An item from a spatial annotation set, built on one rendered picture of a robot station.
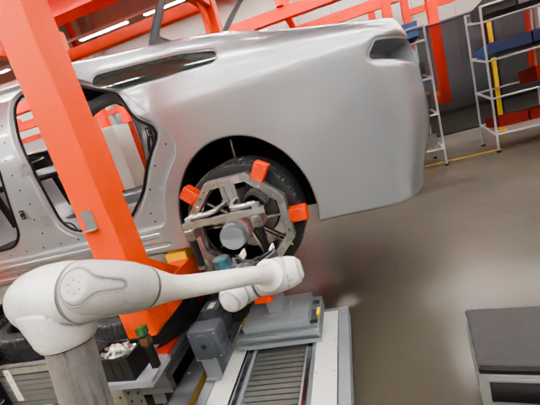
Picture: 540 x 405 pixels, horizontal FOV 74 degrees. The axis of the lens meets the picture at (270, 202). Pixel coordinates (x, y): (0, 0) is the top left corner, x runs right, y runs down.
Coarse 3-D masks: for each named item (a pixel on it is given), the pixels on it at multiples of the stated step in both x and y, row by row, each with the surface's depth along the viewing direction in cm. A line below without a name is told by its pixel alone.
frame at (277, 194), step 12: (216, 180) 183; (228, 180) 183; (240, 180) 181; (252, 180) 180; (204, 192) 191; (264, 192) 180; (276, 192) 179; (204, 204) 194; (288, 216) 182; (288, 228) 187; (204, 240) 199; (288, 240) 185; (204, 252) 196; (216, 252) 201
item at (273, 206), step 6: (240, 186) 212; (252, 186) 208; (240, 192) 210; (240, 198) 211; (252, 198) 210; (270, 204) 209; (276, 204) 210; (270, 210) 210; (276, 210) 209; (276, 216) 210; (270, 222) 212
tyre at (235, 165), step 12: (252, 156) 204; (216, 168) 191; (228, 168) 189; (240, 168) 188; (276, 168) 195; (204, 180) 194; (264, 180) 187; (276, 180) 186; (288, 180) 191; (288, 192) 187; (300, 192) 196; (288, 204) 189; (300, 228) 191; (300, 240) 194; (288, 252) 196
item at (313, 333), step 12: (312, 312) 222; (312, 324) 207; (240, 336) 217; (252, 336) 215; (264, 336) 212; (276, 336) 206; (288, 336) 204; (300, 336) 203; (312, 336) 202; (240, 348) 213; (252, 348) 212; (264, 348) 210
